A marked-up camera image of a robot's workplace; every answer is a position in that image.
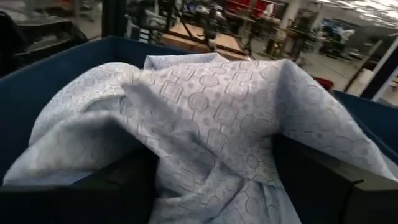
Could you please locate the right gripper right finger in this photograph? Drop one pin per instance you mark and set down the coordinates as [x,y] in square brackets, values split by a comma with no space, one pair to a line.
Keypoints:
[326,193]

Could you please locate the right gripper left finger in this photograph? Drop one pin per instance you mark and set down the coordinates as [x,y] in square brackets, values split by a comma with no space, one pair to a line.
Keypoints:
[93,205]

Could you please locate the white patterned shirt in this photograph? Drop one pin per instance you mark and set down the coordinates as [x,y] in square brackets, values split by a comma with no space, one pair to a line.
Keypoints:
[202,102]

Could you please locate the navy striped fabric bin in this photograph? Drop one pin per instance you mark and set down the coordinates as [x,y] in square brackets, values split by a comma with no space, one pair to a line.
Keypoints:
[46,87]

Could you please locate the red storage bin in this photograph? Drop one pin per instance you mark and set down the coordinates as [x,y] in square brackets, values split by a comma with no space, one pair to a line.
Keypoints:
[248,6]

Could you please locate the wooden workbench black frame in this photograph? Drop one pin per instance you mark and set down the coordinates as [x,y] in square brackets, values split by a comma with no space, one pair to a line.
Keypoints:
[224,40]

